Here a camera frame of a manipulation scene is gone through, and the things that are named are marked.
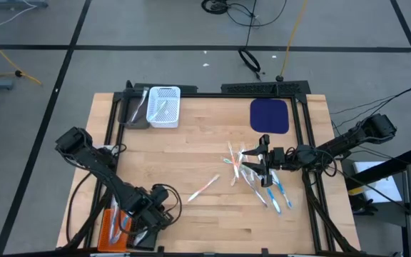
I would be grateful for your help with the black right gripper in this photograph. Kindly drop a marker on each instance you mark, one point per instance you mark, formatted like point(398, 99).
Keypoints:
point(279, 158)

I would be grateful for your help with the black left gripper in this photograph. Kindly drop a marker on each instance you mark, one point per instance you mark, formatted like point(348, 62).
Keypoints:
point(153, 210)

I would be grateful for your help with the blue white toothbrush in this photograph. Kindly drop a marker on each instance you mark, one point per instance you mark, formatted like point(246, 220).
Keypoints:
point(114, 221)
point(282, 191)
point(125, 221)
point(274, 201)

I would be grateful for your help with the purple white toothbrush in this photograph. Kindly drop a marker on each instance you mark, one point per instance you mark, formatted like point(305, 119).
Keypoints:
point(138, 107)

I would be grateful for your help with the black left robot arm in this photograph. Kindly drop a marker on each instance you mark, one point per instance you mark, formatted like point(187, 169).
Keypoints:
point(98, 167)

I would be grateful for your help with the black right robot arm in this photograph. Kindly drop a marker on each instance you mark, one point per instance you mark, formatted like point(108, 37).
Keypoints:
point(351, 141)

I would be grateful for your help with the black perforated plastic basket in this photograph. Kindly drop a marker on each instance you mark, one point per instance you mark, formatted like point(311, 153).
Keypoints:
point(153, 242)

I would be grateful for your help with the clear plastic bags pile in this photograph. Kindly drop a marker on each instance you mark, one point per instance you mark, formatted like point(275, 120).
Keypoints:
point(257, 192)

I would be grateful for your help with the dark blue square mat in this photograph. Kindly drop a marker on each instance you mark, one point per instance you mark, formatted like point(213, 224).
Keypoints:
point(269, 116)

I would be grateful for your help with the orange perforated plastic basket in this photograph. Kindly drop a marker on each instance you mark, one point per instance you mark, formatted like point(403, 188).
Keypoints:
point(103, 228)

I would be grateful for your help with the black perforated panel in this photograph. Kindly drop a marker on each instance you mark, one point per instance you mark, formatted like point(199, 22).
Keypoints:
point(266, 88)

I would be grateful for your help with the grey perforated plastic basket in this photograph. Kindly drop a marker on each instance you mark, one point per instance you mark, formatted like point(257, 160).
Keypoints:
point(127, 119)

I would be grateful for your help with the white perforated plastic basket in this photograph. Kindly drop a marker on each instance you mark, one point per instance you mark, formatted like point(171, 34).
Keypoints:
point(164, 107)

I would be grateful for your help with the white paper box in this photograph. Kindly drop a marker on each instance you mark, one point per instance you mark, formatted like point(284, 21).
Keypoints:
point(380, 182)

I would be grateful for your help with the black beam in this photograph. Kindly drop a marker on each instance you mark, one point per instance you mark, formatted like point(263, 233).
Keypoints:
point(387, 167)

